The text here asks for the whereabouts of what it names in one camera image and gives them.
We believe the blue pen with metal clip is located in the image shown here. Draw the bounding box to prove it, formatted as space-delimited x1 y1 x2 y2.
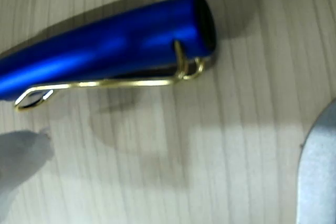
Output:
0 0 217 112

